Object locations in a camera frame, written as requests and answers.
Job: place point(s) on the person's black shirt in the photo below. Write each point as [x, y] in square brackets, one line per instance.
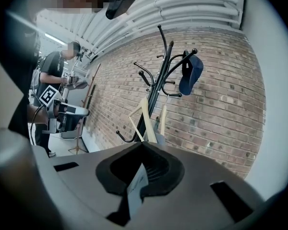
[19, 68]

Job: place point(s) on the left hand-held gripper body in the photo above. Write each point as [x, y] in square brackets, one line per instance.
[49, 96]

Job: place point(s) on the ceiling light strip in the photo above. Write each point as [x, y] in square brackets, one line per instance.
[54, 38]

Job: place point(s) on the brown wooden coat stand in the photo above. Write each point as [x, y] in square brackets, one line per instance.
[91, 85]

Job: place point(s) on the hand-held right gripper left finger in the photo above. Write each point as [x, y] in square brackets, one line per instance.
[81, 176]

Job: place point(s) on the blue cap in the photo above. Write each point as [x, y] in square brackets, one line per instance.
[190, 75]

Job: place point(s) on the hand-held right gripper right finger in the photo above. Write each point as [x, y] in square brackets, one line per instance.
[196, 176]

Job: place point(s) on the pale wooden hanger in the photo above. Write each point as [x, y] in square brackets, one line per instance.
[163, 118]
[150, 121]

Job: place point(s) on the black head camera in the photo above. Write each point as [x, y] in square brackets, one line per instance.
[121, 1]

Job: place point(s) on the white ceiling pipes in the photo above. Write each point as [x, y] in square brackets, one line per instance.
[182, 6]

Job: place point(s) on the person's left forearm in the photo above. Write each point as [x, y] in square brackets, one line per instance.
[37, 115]

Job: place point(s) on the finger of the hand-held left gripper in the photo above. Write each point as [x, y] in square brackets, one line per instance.
[72, 121]

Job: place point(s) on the black metal coat rack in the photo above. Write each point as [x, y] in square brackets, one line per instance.
[155, 91]

